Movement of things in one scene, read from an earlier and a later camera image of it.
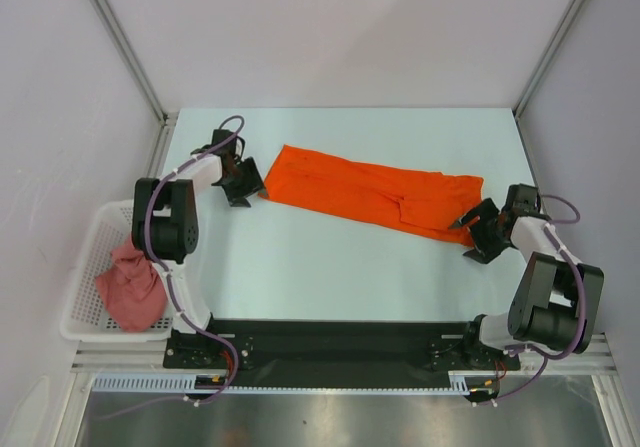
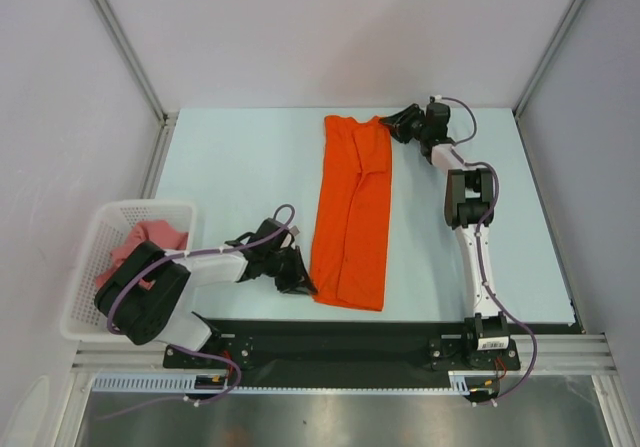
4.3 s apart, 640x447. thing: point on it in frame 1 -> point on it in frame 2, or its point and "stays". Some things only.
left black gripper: [237, 197] -> [298, 281]
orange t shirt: [424, 203] -> [352, 224]
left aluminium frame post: [138, 64] stays
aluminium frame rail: [149, 357] stays
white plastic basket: [86, 317] stays
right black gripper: [484, 250] -> [398, 123]
